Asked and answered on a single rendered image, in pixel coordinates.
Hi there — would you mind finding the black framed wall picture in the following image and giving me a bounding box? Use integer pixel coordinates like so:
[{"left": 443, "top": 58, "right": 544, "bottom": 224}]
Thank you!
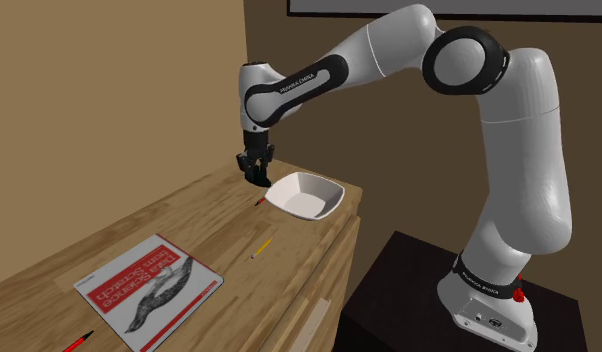
[{"left": 286, "top": 0, "right": 602, "bottom": 24}]

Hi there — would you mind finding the dark robot stand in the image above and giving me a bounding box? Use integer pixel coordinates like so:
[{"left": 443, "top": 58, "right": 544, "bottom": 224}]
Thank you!
[{"left": 332, "top": 230, "right": 589, "bottom": 352}]

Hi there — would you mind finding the red pen with black tip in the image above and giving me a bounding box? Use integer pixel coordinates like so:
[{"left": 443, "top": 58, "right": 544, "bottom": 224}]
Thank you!
[{"left": 61, "top": 329, "right": 95, "bottom": 352}]

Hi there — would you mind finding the yellow pencil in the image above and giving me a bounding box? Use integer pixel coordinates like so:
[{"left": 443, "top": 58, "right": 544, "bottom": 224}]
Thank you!
[{"left": 250, "top": 237, "right": 274, "bottom": 260}]

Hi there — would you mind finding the white square bowl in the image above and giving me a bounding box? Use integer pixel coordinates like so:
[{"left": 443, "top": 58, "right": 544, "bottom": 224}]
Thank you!
[{"left": 264, "top": 171, "right": 346, "bottom": 222}]

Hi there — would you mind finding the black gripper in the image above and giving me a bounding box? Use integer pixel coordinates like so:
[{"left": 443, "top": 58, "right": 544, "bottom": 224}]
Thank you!
[{"left": 235, "top": 128, "right": 276, "bottom": 189}]

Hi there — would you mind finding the red and white book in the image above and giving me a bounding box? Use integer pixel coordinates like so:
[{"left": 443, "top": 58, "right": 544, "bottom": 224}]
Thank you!
[{"left": 73, "top": 233, "right": 225, "bottom": 352}]

